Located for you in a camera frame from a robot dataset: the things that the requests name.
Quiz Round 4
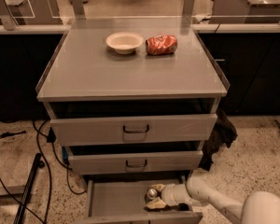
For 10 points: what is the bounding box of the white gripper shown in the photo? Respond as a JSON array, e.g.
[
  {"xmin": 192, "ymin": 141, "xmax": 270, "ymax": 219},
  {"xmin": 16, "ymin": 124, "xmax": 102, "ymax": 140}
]
[{"xmin": 146, "ymin": 184, "xmax": 190, "ymax": 210}]

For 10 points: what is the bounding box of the silver redbull can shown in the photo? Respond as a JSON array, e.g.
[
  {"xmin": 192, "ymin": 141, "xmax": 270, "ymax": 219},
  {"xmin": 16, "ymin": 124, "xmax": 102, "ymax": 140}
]
[{"xmin": 145, "ymin": 188, "xmax": 159, "ymax": 203}]

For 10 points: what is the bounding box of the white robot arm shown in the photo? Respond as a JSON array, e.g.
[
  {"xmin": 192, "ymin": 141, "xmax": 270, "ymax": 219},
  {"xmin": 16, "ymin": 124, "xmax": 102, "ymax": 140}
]
[{"xmin": 146, "ymin": 177, "xmax": 280, "ymax": 224}]

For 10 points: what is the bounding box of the grey middle drawer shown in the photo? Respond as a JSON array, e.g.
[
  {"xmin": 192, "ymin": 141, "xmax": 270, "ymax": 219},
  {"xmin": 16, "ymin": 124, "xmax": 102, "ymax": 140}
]
[{"xmin": 69, "ymin": 151, "xmax": 203, "ymax": 175}]

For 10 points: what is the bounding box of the grey drawer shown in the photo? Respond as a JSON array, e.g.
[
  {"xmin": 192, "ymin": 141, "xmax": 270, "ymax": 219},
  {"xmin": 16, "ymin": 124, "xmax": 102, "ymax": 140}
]
[
  {"xmin": 69, "ymin": 151, "xmax": 203, "ymax": 175},
  {"xmin": 50, "ymin": 114, "xmax": 217, "ymax": 147},
  {"xmin": 75, "ymin": 180, "xmax": 203, "ymax": 224}
]

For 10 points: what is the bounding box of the grey bottom drawer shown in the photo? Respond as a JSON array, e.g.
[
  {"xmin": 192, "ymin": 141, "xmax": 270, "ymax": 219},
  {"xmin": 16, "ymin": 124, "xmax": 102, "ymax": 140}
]
[{"xmin": 75, "ymin": 180, "xmax": 203, "ymax": 224}]

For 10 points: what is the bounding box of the grey top drawer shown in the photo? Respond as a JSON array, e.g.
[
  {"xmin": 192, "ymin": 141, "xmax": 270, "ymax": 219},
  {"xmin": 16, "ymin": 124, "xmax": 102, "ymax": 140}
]
[{"xmin": 50, "ymin": 114, "xmax": 217, "ymax": 147}]

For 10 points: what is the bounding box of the grey metal drawer cabinet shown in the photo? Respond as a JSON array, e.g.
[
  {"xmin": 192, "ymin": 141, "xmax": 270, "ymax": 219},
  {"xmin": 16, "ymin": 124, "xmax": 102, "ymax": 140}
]
[{"xmin": 35, "ymin": 16, "xmax": 231, "ymax": 224}]

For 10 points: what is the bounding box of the crushed orange soda can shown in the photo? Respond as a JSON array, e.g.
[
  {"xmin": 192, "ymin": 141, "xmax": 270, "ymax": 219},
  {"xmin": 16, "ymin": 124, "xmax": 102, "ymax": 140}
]
[{"xmin": 146, "ymin": 35, "xmax": 177, "ymax": 55}]

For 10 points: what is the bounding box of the dark cloth on cabinet side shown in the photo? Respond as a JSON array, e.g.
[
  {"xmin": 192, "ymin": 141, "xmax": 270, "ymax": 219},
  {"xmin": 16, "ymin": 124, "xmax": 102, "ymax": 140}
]
[{"xmin": 199, "ymin": 108, "xmax": 238, "ymax": 171}]

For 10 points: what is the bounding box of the black bar on floor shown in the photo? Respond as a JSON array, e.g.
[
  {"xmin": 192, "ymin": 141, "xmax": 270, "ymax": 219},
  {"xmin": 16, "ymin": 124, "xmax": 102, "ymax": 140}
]
[{"xmin": 13, "ymin": 153, "xmax": 41, "ymax": 224}]

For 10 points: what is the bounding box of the white paper bowl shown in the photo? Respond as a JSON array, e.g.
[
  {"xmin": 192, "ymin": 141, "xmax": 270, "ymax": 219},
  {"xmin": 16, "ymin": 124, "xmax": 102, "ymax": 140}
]
[{"xmin": 106, "ymin": 32, "xmax": 144, "ymax": 55}]

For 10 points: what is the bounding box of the black tool on floor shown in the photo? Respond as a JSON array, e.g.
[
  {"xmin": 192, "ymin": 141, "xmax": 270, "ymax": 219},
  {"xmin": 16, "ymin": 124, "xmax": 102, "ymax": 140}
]
[{"xmin": 0, "ymin": 131, "xmax": 26, "ymax": 139}]

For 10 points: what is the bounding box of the black floor cable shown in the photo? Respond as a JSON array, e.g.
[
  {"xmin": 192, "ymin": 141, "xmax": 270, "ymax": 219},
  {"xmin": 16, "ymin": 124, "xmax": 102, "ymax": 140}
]
[{"xmin": 0, "ymin": 119, "xmax": 87, "ymax": 224}]

